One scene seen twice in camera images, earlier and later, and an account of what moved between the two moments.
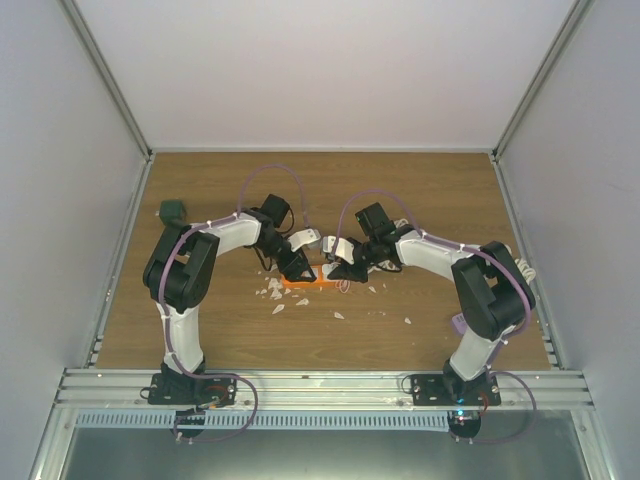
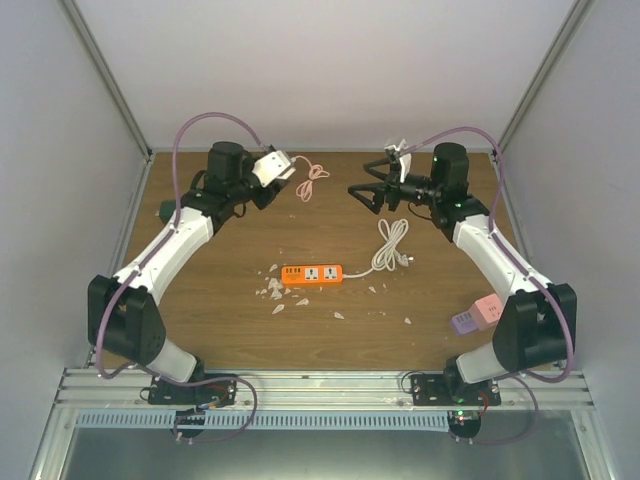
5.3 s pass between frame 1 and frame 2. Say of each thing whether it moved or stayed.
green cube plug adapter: stayed
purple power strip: stayed
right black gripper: moved
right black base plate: stayed
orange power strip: stayed
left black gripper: moved
